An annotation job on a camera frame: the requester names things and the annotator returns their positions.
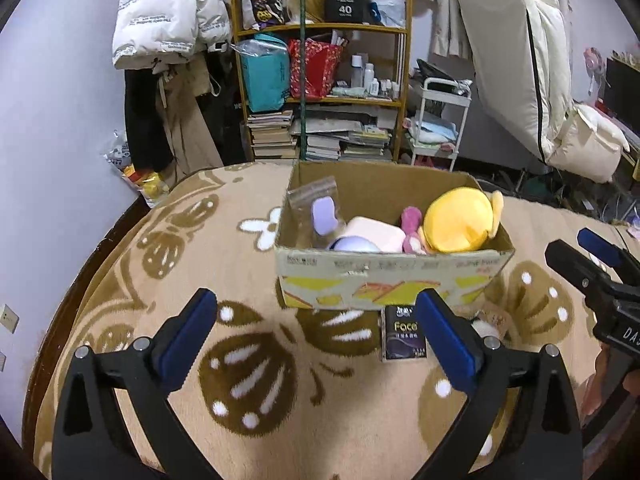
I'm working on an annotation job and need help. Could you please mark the pile of magazines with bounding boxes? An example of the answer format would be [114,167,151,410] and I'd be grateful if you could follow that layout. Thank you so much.
[305,117,393,163]

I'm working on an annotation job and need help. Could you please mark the green pole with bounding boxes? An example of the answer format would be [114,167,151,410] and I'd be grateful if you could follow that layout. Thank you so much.
[294,0,308,163]

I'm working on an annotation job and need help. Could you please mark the clear plastic bag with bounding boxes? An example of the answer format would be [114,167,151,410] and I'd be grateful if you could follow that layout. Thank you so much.
[231,37,288,59]

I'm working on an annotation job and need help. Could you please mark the printed cardboard box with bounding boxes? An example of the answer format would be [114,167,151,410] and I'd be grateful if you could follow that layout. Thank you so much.
[274,160,516,311]

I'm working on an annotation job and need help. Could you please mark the stack of old books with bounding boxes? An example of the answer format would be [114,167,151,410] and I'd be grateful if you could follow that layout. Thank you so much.
[246,110,297,161]

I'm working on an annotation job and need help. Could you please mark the cream folded mattress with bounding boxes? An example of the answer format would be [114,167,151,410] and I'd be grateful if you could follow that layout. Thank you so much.
[450,0,576,163]

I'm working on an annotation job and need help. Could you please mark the pink plush toy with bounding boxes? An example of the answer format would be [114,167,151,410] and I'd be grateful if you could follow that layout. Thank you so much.
[400,205,431,255]

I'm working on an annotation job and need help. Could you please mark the black hanging garment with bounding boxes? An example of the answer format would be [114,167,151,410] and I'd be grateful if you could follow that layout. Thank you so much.
[124,67,173,171]

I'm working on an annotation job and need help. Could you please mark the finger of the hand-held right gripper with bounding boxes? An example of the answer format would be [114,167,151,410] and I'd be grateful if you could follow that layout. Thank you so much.
[545,239,619,307]
[576,227,640,286]

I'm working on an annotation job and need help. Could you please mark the yellow plush toy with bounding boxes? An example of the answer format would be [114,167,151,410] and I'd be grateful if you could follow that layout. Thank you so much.
[419,187,505,253]

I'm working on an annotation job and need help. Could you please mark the cream floral curtain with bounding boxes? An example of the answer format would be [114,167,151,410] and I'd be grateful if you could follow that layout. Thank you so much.
[405,0,481,56]

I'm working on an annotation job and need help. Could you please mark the beige hanging trousers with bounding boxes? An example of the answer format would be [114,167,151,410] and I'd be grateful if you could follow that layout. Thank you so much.
[152,55,226,173]

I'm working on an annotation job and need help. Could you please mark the red patterned bag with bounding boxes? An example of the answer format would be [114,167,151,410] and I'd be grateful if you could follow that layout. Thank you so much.
[287,39,345,101]

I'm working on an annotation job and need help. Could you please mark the teal shopping bag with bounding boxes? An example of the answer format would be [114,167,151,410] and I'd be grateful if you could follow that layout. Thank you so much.
[240,35,292,113]

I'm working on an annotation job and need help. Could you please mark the group of white bottles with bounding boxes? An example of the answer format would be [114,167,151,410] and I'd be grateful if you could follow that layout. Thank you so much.
[350,54,401,98]

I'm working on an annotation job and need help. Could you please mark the pink swirl lollipop plush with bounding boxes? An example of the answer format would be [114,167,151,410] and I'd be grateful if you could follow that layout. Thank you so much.
[340,216,407,253]

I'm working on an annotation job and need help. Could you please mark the pink desk fan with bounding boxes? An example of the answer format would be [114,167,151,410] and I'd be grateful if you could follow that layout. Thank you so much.
[582,47,608,103]

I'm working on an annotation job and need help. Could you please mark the wooden shelf rack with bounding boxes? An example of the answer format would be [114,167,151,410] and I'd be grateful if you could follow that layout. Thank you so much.
[230,0,415,163]

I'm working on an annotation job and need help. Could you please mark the white puffer jacket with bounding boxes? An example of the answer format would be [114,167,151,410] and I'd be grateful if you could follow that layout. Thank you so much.
[111,0,233,70]

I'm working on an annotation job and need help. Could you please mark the black box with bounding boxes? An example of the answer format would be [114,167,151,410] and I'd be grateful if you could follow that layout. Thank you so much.
[324,0,366,26]

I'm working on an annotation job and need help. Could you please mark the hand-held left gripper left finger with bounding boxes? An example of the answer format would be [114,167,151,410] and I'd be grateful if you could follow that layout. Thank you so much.
[51,287,221,480]

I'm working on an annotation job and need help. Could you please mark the plastic bag of toys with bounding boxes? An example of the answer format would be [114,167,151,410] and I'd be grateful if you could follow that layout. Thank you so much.
[102,132,171,206]

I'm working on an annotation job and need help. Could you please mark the black tissue pack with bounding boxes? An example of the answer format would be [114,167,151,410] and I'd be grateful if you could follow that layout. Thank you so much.
[380,305,428,363]

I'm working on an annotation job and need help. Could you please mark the small pale plush doll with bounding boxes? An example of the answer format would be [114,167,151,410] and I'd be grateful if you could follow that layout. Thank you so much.
[470,310,521,343]

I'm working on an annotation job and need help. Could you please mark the white utility cart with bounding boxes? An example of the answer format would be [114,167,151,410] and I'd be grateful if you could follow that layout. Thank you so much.
[407,76,472,172]

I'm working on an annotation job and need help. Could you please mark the cream cushion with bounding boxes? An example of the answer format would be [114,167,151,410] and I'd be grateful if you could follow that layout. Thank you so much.
[545,105,631,183]

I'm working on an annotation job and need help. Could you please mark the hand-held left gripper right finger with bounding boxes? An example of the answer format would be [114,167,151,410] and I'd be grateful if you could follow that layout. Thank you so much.
[412,289,585,480]

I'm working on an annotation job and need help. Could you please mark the black monitor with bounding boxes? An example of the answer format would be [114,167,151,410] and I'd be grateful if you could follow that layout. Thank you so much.
[602,55,640,133]

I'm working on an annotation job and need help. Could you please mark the zip bag with purple item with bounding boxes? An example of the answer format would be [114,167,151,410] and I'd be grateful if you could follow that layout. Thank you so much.
[286,176,346,241]

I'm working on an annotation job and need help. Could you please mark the person's right hand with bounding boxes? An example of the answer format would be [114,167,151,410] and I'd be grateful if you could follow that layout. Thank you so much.
[591,347,640,413]

